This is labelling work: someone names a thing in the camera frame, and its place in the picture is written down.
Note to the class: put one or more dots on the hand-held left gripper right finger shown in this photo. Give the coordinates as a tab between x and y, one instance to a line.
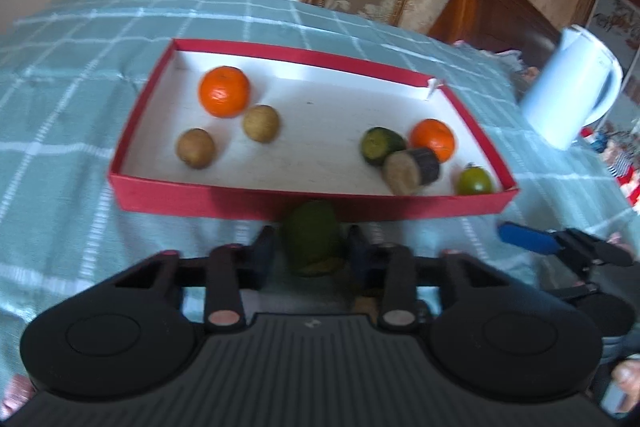
397	287

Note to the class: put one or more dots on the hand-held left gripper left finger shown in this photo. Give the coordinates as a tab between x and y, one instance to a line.
225	287

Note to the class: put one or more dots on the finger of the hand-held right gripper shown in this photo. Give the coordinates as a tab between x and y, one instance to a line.
530	238

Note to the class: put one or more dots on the green round tomato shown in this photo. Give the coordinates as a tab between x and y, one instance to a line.
475	181

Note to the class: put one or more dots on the large green cut avocado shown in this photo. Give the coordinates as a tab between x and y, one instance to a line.
312	237

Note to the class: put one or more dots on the dark-skinned cut fruit piece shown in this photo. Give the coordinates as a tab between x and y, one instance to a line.
411	172

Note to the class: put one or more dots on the brown kiwi fruit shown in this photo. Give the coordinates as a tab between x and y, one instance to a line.
195	148
261	123

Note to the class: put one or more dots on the small green avocado piece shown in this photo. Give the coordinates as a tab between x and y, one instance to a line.
381	144

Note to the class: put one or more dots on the red cardboard box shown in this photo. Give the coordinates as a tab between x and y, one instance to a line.
320	117

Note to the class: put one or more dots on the person's right hand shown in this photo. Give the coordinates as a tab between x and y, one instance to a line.
626	377

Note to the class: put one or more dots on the colourful striped cloth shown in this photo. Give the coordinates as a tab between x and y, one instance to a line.
620	162

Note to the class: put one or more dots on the small orange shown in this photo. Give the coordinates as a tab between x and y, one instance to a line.
434	137

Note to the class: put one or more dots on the white electric kettle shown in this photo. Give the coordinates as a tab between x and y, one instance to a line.
570	87

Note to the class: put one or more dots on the patterned pillow cloth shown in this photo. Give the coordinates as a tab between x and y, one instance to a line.
515	67

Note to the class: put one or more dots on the large orange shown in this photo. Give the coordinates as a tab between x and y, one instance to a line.
224	92

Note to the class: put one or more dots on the pink knit cloth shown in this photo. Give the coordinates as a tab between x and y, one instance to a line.
14	394

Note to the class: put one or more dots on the wooden headboard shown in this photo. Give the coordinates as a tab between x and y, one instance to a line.
495	2

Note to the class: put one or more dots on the green checked blanket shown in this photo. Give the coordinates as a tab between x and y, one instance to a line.
65	107

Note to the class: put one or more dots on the wall poster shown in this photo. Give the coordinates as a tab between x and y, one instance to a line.
617	19

